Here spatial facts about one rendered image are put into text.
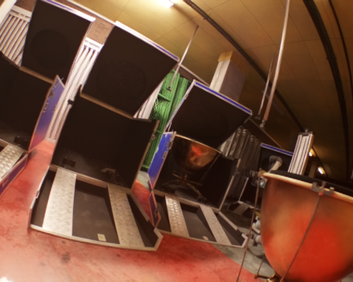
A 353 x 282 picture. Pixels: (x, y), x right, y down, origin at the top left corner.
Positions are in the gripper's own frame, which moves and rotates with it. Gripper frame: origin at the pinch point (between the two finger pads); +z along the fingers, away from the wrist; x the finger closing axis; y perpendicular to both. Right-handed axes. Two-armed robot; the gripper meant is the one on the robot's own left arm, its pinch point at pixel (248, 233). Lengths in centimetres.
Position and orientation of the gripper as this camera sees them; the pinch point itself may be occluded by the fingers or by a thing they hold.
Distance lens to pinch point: 218.9
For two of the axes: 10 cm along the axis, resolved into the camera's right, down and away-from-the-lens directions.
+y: 3.4, -9.2, 2.0
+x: -9.0, -3.8, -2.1
